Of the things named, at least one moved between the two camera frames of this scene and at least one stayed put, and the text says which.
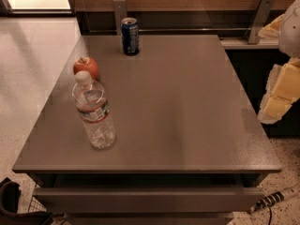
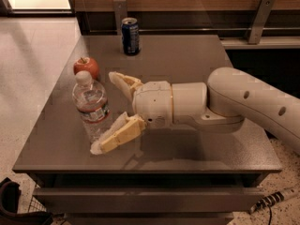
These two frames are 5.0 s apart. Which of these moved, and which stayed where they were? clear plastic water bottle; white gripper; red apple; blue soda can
Moved: white gripper
Stayed: red apple; blue soda can; clear plastic water bottle
